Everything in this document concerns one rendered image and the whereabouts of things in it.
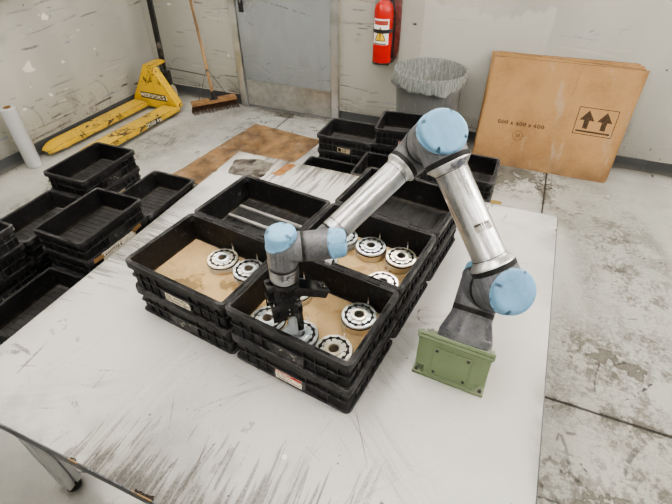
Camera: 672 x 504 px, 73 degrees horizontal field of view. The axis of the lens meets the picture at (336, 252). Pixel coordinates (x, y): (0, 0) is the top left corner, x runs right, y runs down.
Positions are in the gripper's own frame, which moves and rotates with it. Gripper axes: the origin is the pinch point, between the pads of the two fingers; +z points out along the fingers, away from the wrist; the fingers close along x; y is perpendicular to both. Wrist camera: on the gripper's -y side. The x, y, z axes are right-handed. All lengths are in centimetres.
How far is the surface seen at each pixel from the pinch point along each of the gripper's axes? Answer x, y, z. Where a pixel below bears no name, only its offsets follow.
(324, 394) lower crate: 16.0, -1.4, 11.4
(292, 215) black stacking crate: -56, -17, 2
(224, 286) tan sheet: -27.2, 15.3, 2.1
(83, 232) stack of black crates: -130, 69, 36
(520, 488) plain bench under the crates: 56, -36, 15
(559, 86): -161, -259, 23
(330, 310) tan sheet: -4.3, -11.8, 2.2
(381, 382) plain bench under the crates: 16.6, -19.0, 15.2
